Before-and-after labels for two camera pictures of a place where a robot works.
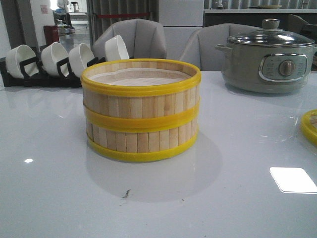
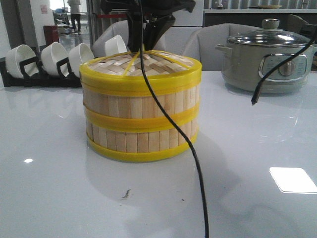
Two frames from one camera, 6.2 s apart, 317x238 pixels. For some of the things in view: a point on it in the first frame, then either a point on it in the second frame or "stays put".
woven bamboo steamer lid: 308,126 -> 122,72
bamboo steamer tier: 140,94 stays put
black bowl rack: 32,74 stays put
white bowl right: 115,49 stays put
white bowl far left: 15,56 stays put
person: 64,16 -> 75,14
